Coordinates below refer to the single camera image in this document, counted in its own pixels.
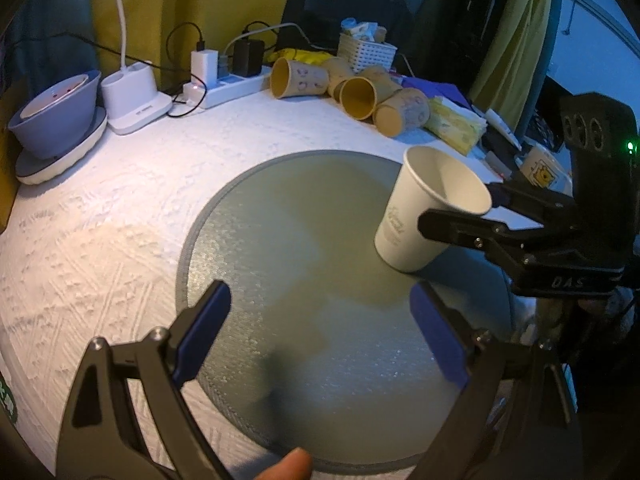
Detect yellow plastic bag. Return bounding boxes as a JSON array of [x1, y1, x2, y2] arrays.
[[264, 48, 334, 67]]

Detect white paper cup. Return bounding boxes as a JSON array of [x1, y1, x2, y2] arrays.
[[374, 145, 495, 274]]

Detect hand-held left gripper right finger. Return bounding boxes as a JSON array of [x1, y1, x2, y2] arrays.
[[409, 282, 587, 480]]

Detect white woven basket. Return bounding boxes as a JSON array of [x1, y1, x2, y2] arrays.
[[337, 32, 399, 74]]

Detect white lamp base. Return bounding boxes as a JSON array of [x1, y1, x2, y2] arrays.
[[101, 0, 174, 136]]

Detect white round plate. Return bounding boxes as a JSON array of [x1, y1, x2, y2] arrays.
[[14, 107, 109, 186]]

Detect white cable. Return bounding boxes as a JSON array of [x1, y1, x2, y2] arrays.
[[224, 21, 321, 57]]

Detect purple cloth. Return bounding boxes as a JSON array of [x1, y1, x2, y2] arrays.
[[399, 76, 472, 112]]

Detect white charger plug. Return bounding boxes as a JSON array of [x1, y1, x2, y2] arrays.
[[190, 48, 221, 84]]

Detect box with yellow print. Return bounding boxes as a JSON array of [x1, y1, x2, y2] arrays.
[[519, 142, 574, 194]]

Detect grey round mat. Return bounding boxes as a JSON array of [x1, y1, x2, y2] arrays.
[[175, 149, 517, 477]]

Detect yellow curtain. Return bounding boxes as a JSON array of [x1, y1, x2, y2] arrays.
[[469, 0, 557, 122]]

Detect black chair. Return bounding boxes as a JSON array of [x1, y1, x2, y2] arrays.
[[278, 0, 417, 57]]

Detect white textured tablecloth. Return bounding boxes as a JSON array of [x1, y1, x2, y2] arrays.
[[0, 91, 541, 480]]

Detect yellow tissue pack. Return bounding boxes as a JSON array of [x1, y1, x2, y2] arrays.
[[424, 97, 489, 156]]

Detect white power strip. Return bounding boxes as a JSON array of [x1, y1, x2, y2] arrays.
[[182, 72, 274, 110]]

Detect brown paper cup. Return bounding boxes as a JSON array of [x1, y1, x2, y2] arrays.
[[326, 57, 357, 99], [372, 87, 431, 137], [359, 64, 397, 87], [269, 57, 330, 100], [339, 75, 403, 121]]

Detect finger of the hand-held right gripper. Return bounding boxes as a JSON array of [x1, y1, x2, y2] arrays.
[[417, 208, 547, 272], [487, 181, 577, 227]]

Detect person's left hand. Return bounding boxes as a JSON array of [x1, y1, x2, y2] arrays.
[[249, 447, 314, 480]]

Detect black power adapter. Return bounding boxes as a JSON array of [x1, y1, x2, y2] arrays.
[[233, 38, 265, 79]]

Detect blue bowl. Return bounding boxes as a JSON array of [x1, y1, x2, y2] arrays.
[[8, 70, 103, 160]]

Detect packets in basket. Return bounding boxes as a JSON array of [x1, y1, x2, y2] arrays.
[[341, 18, 389, 44]]

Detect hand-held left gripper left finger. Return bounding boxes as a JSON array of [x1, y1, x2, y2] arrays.
[[55, 280, 234, 480]]

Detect black charger cable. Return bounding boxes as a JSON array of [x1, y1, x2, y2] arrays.
[[166, 22, 207, 61]]

